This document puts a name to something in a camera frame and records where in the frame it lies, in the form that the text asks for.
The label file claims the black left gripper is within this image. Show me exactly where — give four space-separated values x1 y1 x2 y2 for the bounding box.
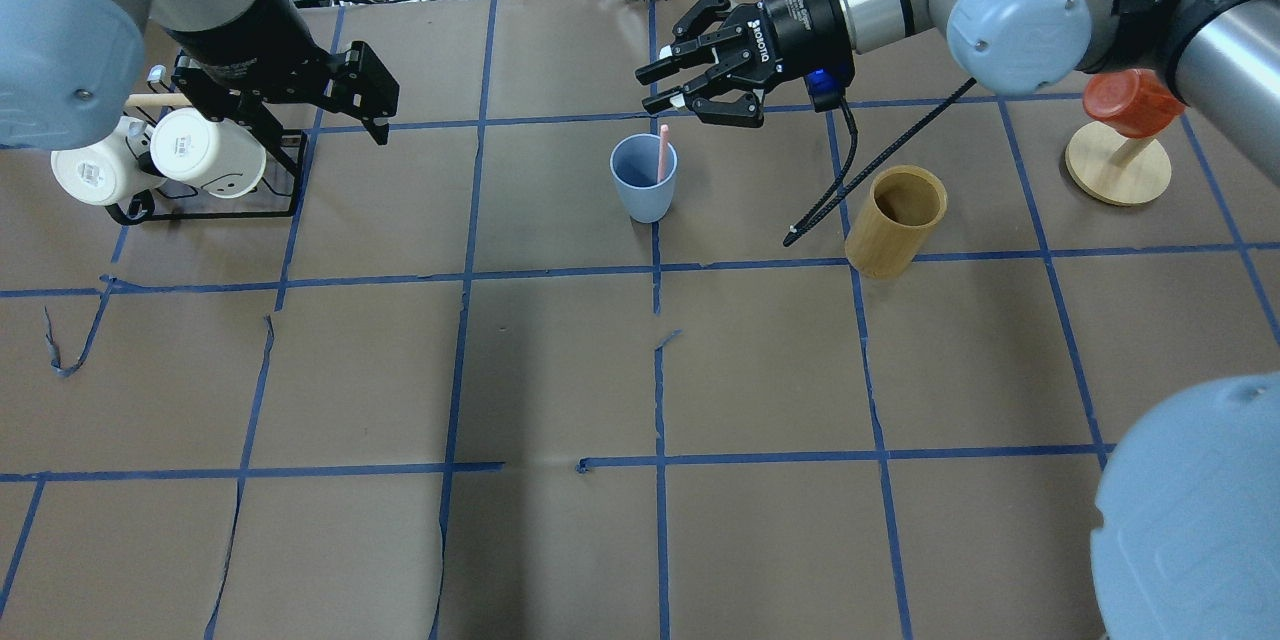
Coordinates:
173 40 401 180

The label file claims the orange cup on stand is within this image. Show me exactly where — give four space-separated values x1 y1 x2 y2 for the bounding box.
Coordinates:
1082 69 1187 140

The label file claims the white mug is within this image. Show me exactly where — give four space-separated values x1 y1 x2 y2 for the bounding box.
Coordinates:
50 116 166 207
150 108 268 198

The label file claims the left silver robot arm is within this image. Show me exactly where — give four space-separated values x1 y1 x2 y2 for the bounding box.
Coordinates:
1 0 401 151

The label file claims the black wire mug rack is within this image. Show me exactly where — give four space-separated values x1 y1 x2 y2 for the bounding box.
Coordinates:
104 92 308 227

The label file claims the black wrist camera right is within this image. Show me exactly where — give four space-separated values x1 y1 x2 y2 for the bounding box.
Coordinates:
804 63 854 113

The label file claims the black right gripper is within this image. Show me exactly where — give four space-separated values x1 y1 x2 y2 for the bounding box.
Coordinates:
636 0 852 128

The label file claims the white mug far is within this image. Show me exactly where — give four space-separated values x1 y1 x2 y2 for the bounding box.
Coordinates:
50 116 166 207

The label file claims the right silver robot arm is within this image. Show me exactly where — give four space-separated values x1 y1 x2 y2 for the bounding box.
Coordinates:
635 0 1277 639

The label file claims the tan bamboo chopstick holder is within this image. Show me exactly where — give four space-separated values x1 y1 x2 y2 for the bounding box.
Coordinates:
845 165 948 279

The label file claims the white mug near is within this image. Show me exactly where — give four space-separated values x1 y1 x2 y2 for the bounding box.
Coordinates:
150 108 268 198

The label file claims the light blue plastic cup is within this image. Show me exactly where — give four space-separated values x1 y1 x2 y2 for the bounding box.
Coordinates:
609 133 678 224

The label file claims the pink chopstick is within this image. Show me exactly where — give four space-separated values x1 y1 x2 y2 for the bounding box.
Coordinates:
655 124 671 186

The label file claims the wooden mug tree stand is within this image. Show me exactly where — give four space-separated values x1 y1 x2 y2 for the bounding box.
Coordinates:
1064 122 1172 207

